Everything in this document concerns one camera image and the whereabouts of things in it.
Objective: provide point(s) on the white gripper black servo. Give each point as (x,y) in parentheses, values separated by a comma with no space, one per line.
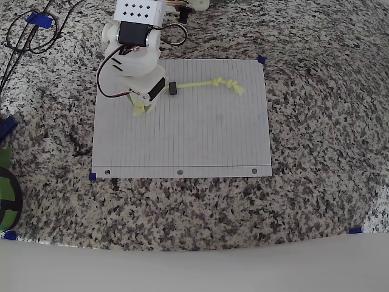
(157,88)

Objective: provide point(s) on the black hex nut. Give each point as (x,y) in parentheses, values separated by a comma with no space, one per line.
(173,88)

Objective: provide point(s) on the lined paper sheet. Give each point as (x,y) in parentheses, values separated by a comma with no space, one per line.
(197,137)

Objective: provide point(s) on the green tape scrap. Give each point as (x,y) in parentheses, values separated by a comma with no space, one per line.
(4,156)

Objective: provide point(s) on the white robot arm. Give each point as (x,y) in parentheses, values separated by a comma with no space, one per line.
(136,12)

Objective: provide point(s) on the green filament spool black rim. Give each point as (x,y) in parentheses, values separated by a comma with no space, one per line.
(6,188)

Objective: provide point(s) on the blue plastic clamp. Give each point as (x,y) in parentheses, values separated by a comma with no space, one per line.
(7,126)

